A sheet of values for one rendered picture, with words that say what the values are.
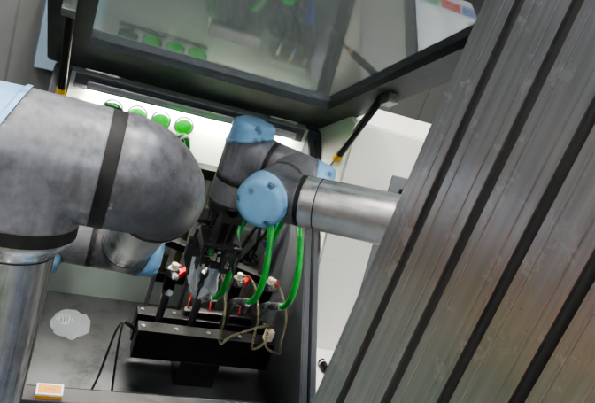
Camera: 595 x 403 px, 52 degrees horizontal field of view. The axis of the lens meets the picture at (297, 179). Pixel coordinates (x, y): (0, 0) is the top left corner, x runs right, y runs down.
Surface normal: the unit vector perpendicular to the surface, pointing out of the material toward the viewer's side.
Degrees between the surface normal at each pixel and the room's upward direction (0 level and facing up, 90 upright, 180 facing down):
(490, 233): 90
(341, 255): 76
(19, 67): 90
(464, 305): 90
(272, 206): 90
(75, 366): 0
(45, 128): 47
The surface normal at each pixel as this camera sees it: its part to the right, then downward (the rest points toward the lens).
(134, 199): 0.36, 0.47
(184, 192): 0.90, 0.22
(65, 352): 0.32, -0.89
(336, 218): -0.33, 0.31
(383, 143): 0.32, 0.18
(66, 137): 0.37, -0.32
